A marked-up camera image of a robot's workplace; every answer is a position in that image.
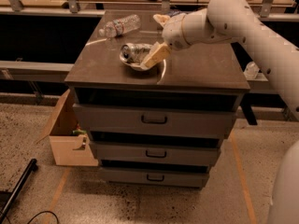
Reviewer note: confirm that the open cardboard box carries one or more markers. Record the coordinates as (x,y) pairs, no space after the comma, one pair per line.
(69,146)

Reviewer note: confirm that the clear plastic water bottle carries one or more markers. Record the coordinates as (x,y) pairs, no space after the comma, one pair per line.
(120,26)

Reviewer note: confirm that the top grey drawer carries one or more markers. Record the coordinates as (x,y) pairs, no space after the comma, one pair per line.
(183,123)

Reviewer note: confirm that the middle grey drawer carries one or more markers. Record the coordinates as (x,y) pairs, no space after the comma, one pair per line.
(194,156)

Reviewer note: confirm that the clear sanitizer bottle left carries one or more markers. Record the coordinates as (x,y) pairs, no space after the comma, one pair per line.
(251,71)

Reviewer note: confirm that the grey drawer cabinet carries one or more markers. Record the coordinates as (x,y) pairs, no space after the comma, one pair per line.
(203,78)

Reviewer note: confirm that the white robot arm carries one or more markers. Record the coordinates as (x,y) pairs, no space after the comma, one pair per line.
(277,58)

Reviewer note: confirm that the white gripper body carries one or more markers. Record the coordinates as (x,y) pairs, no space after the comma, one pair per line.
(173,32)

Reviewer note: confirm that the blue chip bag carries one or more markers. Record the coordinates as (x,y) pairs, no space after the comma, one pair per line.
(174,12)

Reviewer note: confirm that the bottom grey drawer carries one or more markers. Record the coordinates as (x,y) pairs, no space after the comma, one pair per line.
(148,177)

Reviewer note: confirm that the grey drawer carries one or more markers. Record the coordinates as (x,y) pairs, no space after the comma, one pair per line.
(148,177)
(183,123)
(194,156)

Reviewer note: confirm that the black pole on floor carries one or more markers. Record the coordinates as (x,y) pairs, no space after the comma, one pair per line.
(7,198)

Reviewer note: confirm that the white paper bowl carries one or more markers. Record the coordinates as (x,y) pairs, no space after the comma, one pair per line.
(137,66)

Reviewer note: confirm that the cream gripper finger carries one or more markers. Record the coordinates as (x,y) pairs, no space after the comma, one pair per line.
(157,53)
(161,19)

